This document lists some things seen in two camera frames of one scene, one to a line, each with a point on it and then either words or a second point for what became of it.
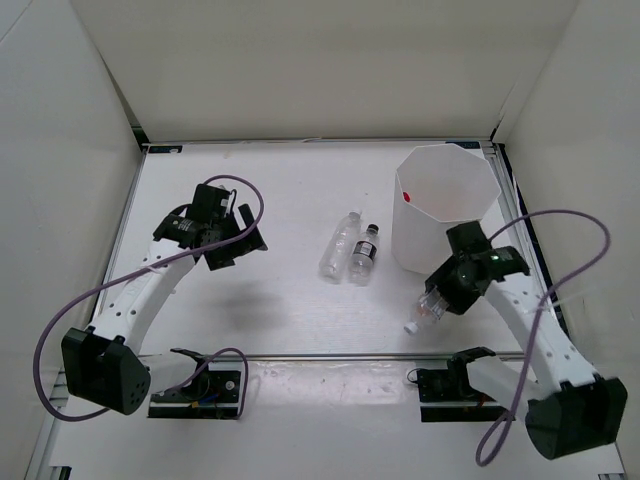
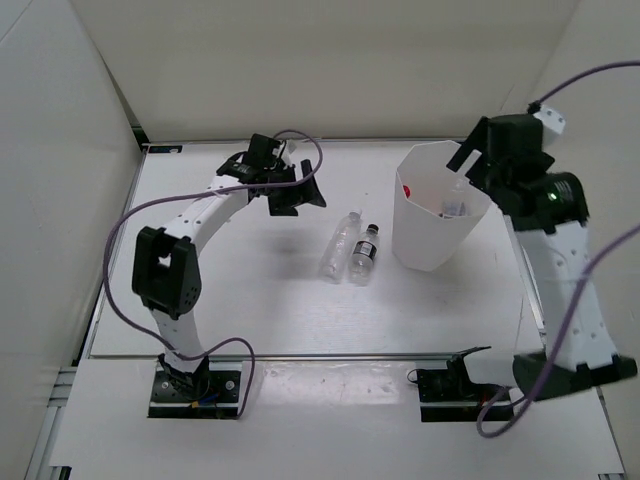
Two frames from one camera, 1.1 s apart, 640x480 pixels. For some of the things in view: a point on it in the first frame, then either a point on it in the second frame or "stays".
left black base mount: [212, 392] stays
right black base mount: [446, 395] stays
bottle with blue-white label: [430, 307] -> [458, 201]
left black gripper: [241, 246] -> [306, 192]
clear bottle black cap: [362, 262] stays
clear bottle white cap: [338, 258] stays
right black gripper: [459, 303] -> [475, 141]
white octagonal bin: [436, 187] stays
